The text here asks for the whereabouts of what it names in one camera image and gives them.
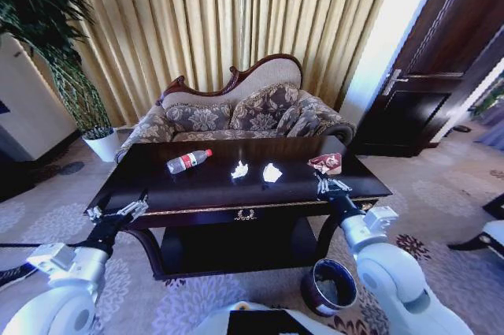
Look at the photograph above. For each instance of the floral round bolster cushion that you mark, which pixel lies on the floral round bolster cushion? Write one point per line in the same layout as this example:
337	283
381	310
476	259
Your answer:
303	116

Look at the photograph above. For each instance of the floral square sofa cushion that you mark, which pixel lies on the floral square sofa cushion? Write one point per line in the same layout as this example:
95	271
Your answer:
264	108

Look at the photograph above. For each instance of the white plant pot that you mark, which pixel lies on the white plant pot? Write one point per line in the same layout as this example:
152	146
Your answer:
102	146

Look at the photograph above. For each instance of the dark wooden door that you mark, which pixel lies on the dark wooden door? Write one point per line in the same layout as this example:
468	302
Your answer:
429	55

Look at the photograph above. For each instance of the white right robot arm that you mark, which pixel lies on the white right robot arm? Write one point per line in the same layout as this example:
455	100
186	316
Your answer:
393	272

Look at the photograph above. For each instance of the dark chair with white seat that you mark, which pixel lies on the dark chair with white seat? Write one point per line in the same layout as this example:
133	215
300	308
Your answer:
486	228

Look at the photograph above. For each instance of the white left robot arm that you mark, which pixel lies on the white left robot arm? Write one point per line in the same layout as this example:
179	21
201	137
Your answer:
71	295

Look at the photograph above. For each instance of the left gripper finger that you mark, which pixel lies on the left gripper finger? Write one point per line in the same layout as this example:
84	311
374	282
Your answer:
133	205
95	213

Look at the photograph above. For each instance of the crumpled white paper ball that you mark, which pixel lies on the crumpled white paper ball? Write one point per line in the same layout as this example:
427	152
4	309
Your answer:
272	173
239	170

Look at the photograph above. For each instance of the dark wooden coffee table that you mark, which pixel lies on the dark wooden coffee table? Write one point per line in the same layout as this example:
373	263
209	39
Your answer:
220	193

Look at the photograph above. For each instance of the white standing cabinet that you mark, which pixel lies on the white standing cabinet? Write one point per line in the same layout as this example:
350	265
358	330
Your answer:
27	102

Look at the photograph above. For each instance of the floral rectangular sofa cushion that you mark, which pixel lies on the floral rectangular sofa cushion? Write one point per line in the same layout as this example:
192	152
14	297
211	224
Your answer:
199	117

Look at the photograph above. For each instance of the clear plastic bottle red label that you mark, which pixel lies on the clear plastic bottle red label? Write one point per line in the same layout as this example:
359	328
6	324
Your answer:
188	161

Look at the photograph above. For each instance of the floral upholstered sofa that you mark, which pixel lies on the floral upholstered sofa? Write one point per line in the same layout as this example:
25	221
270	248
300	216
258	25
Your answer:
197	130

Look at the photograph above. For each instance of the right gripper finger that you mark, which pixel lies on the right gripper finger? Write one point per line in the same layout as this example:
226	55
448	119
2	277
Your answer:
323	185
339	186

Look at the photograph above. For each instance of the dark round trash bin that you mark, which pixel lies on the dark round trash bin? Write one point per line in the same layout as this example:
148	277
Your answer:
328	287

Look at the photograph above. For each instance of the green potted plant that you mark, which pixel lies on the green potted plant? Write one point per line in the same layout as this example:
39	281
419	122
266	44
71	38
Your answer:
47	16

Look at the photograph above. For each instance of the red snack wrapper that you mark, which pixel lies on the red snack wrapper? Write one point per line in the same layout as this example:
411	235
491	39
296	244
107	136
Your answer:
326	162

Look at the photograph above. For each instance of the beige pleated curtain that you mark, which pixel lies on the beige pleated curtain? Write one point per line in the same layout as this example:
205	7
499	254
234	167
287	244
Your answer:
220	16

